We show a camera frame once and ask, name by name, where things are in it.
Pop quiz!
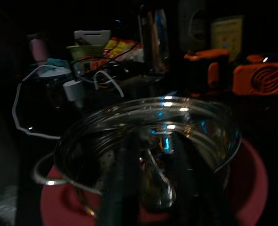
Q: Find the yellow cardboard box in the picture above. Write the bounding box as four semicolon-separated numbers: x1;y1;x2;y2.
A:
210;16;245;63

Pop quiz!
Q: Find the steel spoon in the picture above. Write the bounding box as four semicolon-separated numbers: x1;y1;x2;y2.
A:
146;148;177;209

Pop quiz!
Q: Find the yellow red food packet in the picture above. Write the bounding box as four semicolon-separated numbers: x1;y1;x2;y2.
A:
103;36;144;63

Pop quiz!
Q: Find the orange device with round grille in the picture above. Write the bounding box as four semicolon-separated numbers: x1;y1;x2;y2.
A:
232;54;278;96

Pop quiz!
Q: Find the stainless steel steamer pot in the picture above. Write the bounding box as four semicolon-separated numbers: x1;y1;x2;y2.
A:
33;96;243;219

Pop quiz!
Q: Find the orange black boxy device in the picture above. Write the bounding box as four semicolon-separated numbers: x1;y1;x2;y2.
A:
183;48;230;98

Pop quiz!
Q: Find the pink round plate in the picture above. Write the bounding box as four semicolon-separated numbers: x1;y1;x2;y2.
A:
40;138;269;226

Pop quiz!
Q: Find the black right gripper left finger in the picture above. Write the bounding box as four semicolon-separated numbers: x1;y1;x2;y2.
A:
100;134;140;226

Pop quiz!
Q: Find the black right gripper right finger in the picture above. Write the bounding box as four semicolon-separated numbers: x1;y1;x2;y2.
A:
173;131;227;226

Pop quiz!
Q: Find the teal cloth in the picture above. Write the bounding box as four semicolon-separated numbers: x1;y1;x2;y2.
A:
46;57;65;68

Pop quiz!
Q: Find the long white cable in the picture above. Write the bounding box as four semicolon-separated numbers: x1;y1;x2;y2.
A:
11;65;70;140

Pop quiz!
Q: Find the chrome black coffee maker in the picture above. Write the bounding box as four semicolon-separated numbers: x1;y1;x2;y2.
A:
138;0;209;76

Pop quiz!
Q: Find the white plug charger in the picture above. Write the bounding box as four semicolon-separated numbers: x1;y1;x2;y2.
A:
62;79;85;109

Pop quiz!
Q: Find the white plastic board with handle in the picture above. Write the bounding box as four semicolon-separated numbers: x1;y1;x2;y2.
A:
73;30;111;47

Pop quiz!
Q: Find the pink bottle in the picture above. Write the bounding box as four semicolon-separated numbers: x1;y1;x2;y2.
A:
29;35;48;65

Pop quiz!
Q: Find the thin white looped cable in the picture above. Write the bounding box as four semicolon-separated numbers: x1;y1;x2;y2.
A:
93;70;125;97

